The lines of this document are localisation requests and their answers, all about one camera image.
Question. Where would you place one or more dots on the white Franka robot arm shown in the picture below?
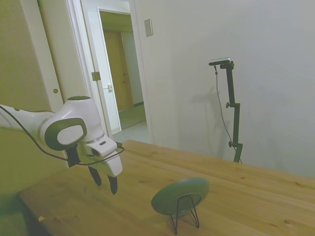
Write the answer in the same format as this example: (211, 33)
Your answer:
(69, 115)

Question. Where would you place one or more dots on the dark green plate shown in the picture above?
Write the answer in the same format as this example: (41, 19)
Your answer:
(169, 195)

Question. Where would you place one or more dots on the small wood chip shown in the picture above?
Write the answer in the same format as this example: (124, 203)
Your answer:
(41, 217)

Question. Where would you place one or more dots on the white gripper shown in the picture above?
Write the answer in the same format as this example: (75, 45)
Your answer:
(113, 164)

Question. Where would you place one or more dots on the grey exterior camera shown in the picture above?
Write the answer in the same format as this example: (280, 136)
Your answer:
(220, 61)

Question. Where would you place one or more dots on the white open door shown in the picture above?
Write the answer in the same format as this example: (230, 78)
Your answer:
(98, 49)

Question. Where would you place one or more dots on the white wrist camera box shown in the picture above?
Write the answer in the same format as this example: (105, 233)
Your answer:
(102, 147)

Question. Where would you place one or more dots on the brown wooden hallway door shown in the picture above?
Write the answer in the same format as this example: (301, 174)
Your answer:
(116, 71)

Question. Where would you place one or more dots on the black camera stand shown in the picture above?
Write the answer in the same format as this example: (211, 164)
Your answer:
(236, 123)

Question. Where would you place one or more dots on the brass door hinge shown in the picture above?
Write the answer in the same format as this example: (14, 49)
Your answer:
(96, 76)

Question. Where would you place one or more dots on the beige wall switch plate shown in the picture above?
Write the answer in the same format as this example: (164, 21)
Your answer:
(148, 27)

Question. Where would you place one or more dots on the white closet door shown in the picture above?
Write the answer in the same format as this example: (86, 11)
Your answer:
(56, 49)

